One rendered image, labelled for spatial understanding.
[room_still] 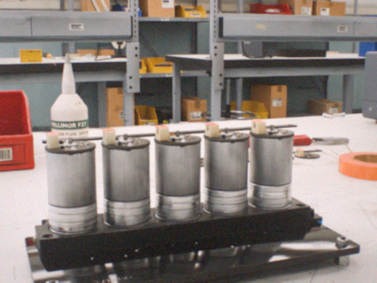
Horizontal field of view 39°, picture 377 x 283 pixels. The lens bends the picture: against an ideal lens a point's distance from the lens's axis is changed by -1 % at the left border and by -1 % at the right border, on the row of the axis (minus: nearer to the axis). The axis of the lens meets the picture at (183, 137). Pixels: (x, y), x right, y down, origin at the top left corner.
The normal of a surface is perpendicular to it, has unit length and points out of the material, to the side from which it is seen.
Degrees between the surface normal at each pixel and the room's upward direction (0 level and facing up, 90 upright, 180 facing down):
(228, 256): 0
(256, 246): 0
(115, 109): 89
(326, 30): 90
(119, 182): 90
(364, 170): 90
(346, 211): 0
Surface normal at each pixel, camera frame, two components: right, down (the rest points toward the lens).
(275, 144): -0.04, 0.18
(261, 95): -0.90, 0.10
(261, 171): -0.54, 0.15
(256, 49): -0.77, 0.12
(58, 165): -0.29, 0.18
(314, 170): 0.00, -0.98
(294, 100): 0.35, 0.17
